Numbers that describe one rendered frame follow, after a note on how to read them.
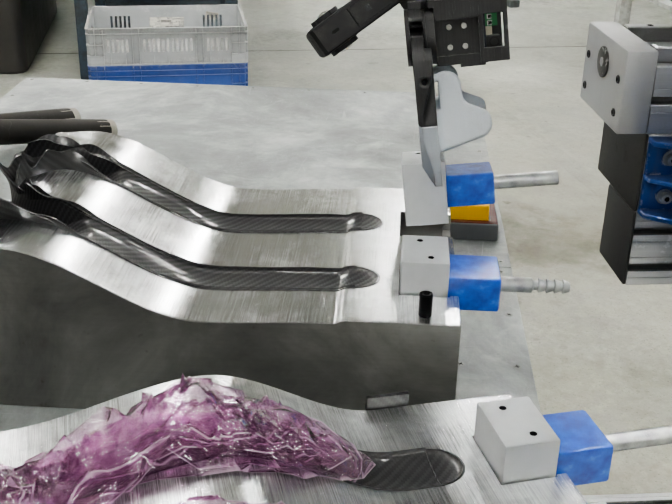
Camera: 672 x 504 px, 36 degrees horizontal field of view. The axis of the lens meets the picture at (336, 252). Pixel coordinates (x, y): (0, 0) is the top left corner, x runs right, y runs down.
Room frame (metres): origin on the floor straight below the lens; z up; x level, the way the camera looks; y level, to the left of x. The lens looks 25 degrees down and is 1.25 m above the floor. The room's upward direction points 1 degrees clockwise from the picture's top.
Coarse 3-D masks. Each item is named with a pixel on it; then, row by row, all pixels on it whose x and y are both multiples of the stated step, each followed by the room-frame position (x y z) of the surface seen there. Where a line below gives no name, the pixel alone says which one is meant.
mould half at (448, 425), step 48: (240, 384) 0.55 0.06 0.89; (0, 432) 0.53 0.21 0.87; (48, 432) 0.52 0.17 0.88; (336, 432) 0.54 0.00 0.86; (384, 432) 0.56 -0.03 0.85; (432, 432) 0.56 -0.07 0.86; (192, 480) 0.45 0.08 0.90; (240, 480) 0.45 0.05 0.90; (288, 480) 0.46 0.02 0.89; (336, 480) 0.49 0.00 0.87; (480, 480) 0.51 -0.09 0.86
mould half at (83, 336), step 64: (64, 192) 0.77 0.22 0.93; (128, 192) 0.81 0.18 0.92; (192, 192) 0.87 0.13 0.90; (256, 192) 0.90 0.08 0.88; (320, 192) 0.90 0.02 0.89; (384, 192) 0.89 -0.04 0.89; (0, 256) 0.66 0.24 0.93; (64, 256) 0.67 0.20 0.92; (192, 256) 0.75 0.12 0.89; (256, 256) 0.76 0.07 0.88; (320, 256) 0.76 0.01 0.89; (384, 256) 0.75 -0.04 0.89; (0, 320) 0.66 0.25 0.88; (64, 320) 0.66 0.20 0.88; (128, 320) 0.65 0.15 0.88; (192, 320) 0.65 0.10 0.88; (256, 320) 0.65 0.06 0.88; (320, 320) 0.65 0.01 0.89; (384, 320) 0.65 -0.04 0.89; (448, 320) 0.65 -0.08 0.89; (0, 384) 0.66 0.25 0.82; (64, 384) 0.66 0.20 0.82; (128, 384) 0.65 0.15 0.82; (320, 384) 0.65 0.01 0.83; (384, 384) 0.64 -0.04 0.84; (448, 384) 0.64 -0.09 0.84
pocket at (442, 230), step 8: (400, 216) 0.85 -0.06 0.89; (448, 216) 0.84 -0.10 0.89; (400, 224) 0.85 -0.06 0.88; (440, 224) 0.85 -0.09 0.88; (448, 224) 0.84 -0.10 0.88; (400, 232) 0.85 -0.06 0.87; (408, 232) 0.85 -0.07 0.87; (416, 232) 0.85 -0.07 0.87; (424, 232) 0.85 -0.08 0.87; (432, 232) 0.85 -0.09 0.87; (440, 232) 0.85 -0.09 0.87; (448, 232) 0.84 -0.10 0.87
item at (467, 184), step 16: (416, 160) 0.81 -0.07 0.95; (416, 176) 0.80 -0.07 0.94; (448, 176) 0.80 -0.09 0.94; (464, 176) 0.80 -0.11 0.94; (480, 176) 0.80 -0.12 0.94; (496, 176) 0.82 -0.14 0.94; (512, 176) 0.81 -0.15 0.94; (528, 176) 0.81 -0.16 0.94; (544, 176) 0.81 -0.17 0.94; (416, 192) 0.80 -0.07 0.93; (432, 192) 0.80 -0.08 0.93; (448, 192) 0.80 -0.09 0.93; (464, 192) 0.80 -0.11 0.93; (480, 192) 0.80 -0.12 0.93; (416, 208) 0.80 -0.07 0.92; (432, 208) 0.79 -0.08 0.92; (416, 224) 0.79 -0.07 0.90; (432, 224) 0.79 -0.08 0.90
